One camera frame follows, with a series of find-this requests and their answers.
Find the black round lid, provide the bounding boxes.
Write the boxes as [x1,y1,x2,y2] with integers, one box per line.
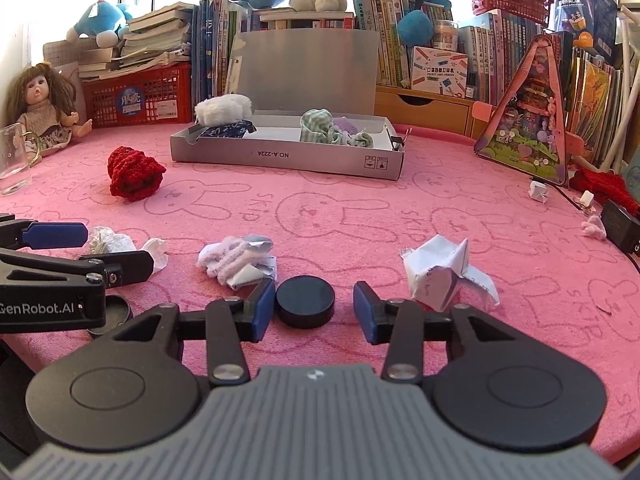
[88,295,134,338]

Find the pink white fuzzy cloth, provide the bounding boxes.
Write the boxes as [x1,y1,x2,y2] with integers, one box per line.
[196,236,262,285]

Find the black round puck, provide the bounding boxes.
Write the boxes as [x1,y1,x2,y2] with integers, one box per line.
[276,275,335,330]

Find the red knitted item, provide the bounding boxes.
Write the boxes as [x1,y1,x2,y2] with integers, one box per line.
[107,146,166,202]

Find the clear glass cup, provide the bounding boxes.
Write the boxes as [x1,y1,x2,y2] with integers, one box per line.
[0,122,40,196]

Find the brown haired doll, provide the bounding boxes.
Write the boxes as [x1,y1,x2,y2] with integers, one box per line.
[6,62,92,164]

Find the red plastic crate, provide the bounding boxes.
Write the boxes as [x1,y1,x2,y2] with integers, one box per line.
[82,63,192,128]

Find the blue patterned pouch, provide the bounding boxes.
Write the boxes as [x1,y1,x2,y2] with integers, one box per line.
[198,120,257,139]

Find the black binder clip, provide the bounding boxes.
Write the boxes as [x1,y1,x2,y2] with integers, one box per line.
[390,127,412,153]

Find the white fluffy plush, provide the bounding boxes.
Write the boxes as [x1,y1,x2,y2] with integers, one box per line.
[194,94,253,127]

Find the purple fuzzy plush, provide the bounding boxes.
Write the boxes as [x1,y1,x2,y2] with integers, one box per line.
[333,117,359,134]

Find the small pink toy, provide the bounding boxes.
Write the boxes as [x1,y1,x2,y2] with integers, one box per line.
[582,214,606,240]

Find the wooden drawer unit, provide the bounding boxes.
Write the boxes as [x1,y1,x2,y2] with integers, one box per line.
[374,86,492,139]

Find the green checked cloth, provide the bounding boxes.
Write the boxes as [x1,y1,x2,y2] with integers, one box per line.
[299,108,373,148]

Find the pink triangular pencil case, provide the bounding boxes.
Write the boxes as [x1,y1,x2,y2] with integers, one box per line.
[474,34,584,185]

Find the blue white plush left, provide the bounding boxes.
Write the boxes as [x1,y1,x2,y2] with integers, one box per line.
[66,0,132,49]

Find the stack of books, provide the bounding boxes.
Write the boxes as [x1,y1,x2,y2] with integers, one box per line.
[76,2,194,80]

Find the red cloth at right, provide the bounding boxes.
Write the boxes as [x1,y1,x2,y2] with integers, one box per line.
[570,168,639,217]

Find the white colourful box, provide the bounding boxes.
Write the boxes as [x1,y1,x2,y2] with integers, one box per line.
[411,47,468,98]

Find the grey open cardboard box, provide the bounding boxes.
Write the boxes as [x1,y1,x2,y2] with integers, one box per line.
[170,28,404,181]

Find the row of blue books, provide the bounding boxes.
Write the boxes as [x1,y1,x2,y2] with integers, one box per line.
[190,0,252,105]

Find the row of books right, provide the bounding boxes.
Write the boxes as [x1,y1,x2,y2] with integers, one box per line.
[349,0,626,162]

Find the blue cardboard box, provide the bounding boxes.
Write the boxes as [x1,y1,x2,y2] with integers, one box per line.
[553,0,618,64]

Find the white pipes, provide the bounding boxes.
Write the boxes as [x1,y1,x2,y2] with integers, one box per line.
[599,6,639,174]

